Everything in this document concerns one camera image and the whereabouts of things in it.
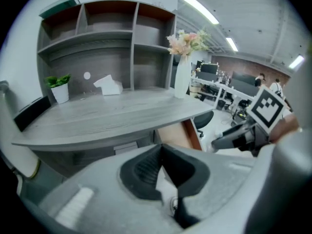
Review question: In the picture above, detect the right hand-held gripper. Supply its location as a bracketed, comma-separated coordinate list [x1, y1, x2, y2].
[211, 85, 287, 157]

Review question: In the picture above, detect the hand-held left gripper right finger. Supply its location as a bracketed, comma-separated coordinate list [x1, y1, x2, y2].
[160, 143, 256, 229]

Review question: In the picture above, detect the grey wooden desk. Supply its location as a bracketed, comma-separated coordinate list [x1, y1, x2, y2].
[11, 87, 215, 178]

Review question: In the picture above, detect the row of white office desks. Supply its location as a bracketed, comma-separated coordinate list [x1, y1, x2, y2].
[190, 78, 255, 112]

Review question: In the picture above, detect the black office chair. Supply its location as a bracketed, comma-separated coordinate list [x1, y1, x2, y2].
[193, 110, 215, 138]

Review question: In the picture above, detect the wooden desk drawer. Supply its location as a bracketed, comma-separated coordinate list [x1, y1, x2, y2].
[156, 118, 203, 152]

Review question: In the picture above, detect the white tissue pack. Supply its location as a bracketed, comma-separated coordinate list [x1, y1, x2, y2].
[93, 74, 124, 96]

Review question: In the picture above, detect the black yellow vacuum cleaner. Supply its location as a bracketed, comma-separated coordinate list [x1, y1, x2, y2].
[231, 110, 248, 128]

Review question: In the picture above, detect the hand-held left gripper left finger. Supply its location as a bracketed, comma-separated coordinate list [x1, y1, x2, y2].
[39, 143, 181, 234]

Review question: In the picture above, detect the black monitor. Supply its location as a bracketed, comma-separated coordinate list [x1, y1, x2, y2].
[230, 70, 259, 96]
[202, 62, 219, 74]

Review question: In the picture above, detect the pink flower bouquet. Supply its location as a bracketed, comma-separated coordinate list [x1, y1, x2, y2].
[166, 29, 212, 63]

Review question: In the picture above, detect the dark teal box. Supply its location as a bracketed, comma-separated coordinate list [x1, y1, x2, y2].
[13, 95, 52, 133]

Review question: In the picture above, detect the grey wooden hutch shelf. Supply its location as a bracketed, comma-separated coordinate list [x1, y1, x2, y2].
[36, 0, 177, 102]

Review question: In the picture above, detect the long ceiling light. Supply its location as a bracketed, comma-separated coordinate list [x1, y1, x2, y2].
[225, 37, 239, 52]
[288, 55, 306, 70]
[181, 0, 220, 25]

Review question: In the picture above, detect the white ribbed vase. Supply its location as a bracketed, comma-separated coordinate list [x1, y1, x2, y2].
[174, 55, 193, 99]

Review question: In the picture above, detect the teal folder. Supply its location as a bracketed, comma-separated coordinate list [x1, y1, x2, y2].
[38, 0, 81, 20]

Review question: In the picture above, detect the small green potted plant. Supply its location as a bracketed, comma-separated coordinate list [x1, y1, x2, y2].
[43, 73, 72, 105]

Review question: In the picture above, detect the person's right forearm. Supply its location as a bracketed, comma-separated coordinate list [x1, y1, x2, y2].
[269, 113, 301, 145]

